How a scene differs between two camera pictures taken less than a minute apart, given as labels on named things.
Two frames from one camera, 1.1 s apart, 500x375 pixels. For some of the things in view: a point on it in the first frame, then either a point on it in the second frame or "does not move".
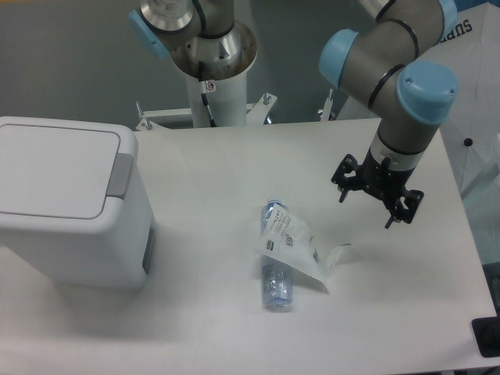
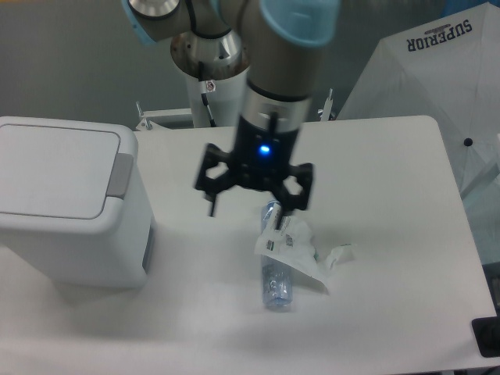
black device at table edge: x=487 y=333 does not move
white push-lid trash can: x=73 y=212 does not move
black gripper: x=378 y=178 -> x=262 y=156
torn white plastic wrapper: x=287 y=237 does not move
